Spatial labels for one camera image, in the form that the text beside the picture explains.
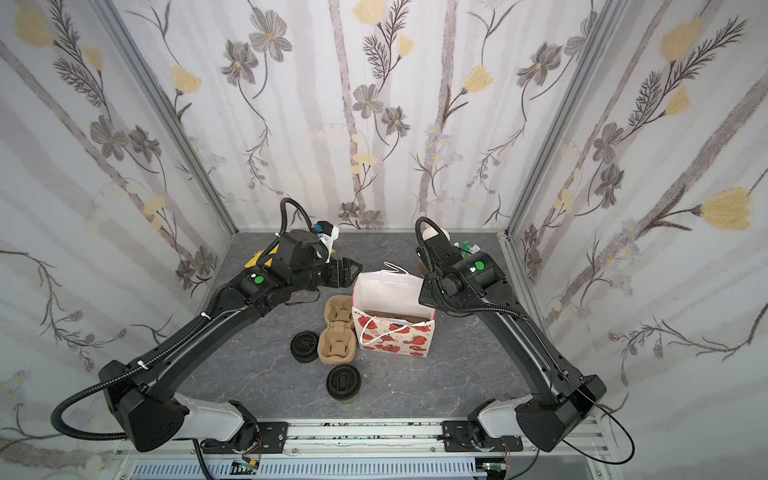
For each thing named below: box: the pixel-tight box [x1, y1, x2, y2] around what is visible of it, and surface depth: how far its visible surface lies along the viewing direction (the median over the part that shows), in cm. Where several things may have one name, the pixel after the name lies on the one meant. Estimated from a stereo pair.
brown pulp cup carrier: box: [317, 295, 357, 365], surface depth 88 cm
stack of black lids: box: [290, 330, 319, 364], surface depth 88 cm
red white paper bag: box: [352, 262, 436, 358], surface depth 80 cm
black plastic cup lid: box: [326, 364, 362, 403], surface depth 73 cm
